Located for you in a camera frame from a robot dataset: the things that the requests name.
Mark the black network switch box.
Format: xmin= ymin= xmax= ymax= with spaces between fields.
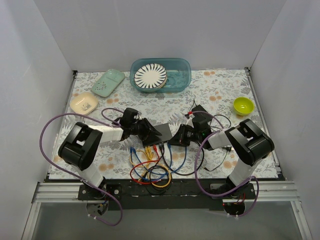
xmin=142 ymin=123 xmax=173 ymax=147

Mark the black power adapter brick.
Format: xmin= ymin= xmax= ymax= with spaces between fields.
xmin=191 ymin=104 xmax=208 ymax=114

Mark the blue ethernet cable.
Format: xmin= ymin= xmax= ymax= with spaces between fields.
xmin=128 ymin=146 xmax=171 ymax=183
xmin=144 ymin=142 xmax=189 ymax=176

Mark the thin black power cord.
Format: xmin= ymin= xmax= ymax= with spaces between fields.
xmin=187 ymin=98 xmax=233 ymax=172

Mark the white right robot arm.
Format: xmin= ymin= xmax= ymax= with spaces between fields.
xmin=168 ymin=116 xmax=275 ymax=188

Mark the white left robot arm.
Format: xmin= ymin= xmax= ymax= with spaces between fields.
xmin=58 ymin=107 xmax=162 ymax=188

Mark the floral table mat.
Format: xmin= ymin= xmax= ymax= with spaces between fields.
xmin=48 ymin=68 xmax=280 ymax=180

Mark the lime green bowl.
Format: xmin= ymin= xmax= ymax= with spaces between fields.
xmin=233 ymin=97 xmax=255 ymax=116

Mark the blue striped white plate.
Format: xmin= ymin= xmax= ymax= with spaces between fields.
xmin=133 ymin=63 xmax=168 ymax=90

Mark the green rectangular ceramic dish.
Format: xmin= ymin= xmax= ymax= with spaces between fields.
xmin=91 ymin=69 xmax=125 ymax=98

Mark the teal plastic basin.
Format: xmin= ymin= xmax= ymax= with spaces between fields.
xmin=129 ymin=58 xmax=192 ymax=93

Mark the beige square panda dish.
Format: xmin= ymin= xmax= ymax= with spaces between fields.
xmin=69 ymin=92 xmax=99 ymax=116

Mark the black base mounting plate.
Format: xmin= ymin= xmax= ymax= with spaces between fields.
xmin=77 ymin=178 xmax=256 ymax=211

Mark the yellow ethernet cable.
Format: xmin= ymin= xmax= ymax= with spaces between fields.
xmin=128 ymin=146 xmax=173 ymax=188

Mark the red ethernet cable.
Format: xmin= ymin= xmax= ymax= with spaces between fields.
xmin=129 ymin=145 xmax=162 ymax=185

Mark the black ethernet cable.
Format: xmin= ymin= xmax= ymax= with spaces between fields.
xmin=144 ymin=143 xmax=205 ymax=196

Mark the aluminium frame rail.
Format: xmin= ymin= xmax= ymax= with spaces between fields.
xmin=32 ymin=181 xmax=301 ymax=203

